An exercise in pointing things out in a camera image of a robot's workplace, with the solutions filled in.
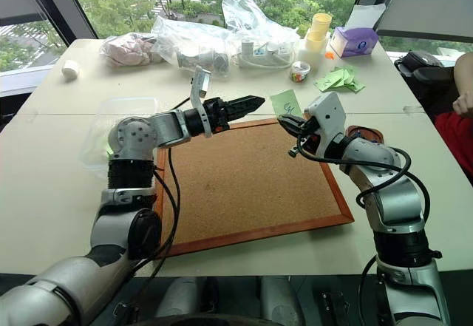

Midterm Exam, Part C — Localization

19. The cork board with wooden frame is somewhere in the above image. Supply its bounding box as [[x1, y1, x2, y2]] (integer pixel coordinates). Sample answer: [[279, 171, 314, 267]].
[[152, 117, 355, 259]]

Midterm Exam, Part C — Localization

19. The bag of pink items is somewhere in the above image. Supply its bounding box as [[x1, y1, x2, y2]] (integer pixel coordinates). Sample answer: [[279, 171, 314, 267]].
[[98, 33, 159, 68]]

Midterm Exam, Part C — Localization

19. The purple tissue box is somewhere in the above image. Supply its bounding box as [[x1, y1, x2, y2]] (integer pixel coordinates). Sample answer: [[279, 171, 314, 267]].
[[328, 26, 380, 59]]

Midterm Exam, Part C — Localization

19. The white plastic container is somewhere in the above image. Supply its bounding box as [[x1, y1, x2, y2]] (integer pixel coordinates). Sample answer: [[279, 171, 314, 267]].
[[296, 38, 329, 71]]

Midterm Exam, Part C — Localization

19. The green sticky note with writing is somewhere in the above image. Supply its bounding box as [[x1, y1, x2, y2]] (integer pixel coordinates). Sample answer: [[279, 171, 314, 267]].
[[269, 89, 303, 118]]

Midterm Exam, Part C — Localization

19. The stack of yellow cups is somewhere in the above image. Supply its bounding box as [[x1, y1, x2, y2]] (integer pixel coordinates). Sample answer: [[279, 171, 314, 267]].
[[304, 12, 333, 54]]

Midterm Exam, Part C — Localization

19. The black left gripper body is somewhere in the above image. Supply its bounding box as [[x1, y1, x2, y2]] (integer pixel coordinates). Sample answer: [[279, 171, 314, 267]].
[[201, 97, 231, 135]]

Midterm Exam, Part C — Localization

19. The white tissue sheet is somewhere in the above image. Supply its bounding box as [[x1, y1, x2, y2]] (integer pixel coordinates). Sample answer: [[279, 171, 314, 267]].
[[344, 3, 387, 31]]

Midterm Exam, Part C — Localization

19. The pile of green sticky notes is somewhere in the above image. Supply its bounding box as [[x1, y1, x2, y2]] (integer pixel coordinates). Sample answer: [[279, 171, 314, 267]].
[[313, 64, 367, 94]]

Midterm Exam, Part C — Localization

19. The person's bare hand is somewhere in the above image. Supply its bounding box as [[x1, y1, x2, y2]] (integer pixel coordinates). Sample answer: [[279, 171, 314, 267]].
[[452, 89, 473, 119]]

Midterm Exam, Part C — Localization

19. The grey rounded robot leg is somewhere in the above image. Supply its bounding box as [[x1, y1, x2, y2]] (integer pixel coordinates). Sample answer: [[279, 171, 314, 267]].
[[257, 276, 306, 326], [154, 276, 208, 320]]

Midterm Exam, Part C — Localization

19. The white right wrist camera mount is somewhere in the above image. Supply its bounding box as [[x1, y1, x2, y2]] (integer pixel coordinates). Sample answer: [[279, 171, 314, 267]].
[[303, 91, 349, 157]]

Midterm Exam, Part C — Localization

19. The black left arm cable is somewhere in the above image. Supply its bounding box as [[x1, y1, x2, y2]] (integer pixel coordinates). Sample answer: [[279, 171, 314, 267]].
[[129, 96, 208, 281]]

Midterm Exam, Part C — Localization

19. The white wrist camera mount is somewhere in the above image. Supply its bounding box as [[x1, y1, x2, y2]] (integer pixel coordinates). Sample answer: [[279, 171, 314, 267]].
[[303, 91, 349, 157], [188, 65, 214, 139]]

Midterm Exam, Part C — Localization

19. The clear plastic bag with parts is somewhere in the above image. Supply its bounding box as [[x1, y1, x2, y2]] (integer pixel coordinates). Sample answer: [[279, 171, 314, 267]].
[[150, 15, 237, 78]]

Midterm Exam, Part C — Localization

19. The large clear plastic bag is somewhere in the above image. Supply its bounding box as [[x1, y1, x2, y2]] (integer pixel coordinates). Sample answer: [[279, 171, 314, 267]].
[[221, 0, 301, 69]]

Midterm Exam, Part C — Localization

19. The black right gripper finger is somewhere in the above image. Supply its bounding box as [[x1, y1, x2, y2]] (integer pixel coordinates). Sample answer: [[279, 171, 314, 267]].
[[282, 121, 304, 140], [276, 114, 307, 129]]

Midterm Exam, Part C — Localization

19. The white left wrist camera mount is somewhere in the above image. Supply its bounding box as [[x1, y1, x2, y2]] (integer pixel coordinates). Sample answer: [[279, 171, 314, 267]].
[[188, 65, 214, 139]]

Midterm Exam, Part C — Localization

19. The white paper roll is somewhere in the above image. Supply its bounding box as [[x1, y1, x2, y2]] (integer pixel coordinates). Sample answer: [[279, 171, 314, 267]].
[[61, 59, 81, 81]]

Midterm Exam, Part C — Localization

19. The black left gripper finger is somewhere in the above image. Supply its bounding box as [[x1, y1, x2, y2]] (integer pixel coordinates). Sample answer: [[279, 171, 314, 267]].
[[225, 95, 267, 112], [225, 100, 265, 121]]

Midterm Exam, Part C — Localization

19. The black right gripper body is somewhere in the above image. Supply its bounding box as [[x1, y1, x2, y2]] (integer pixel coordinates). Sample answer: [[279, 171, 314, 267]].
[[296, 116, 323, 156]]

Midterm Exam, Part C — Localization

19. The person's red clothing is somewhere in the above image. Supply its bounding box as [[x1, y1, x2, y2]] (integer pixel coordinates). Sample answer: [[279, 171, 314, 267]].
[[433, 111, 473, 186]]

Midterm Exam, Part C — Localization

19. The clear plastic box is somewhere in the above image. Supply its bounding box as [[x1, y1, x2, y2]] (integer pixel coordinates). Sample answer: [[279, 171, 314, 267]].
[[78, 96, 160, 180]]

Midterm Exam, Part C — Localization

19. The black bag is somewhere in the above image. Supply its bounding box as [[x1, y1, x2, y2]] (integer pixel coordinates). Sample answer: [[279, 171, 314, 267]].
[[393, 50, 454, 83]]

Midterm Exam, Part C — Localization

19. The black chair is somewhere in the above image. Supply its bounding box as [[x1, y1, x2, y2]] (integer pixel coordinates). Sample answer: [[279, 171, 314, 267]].
[[404, 66, 461, 123]]

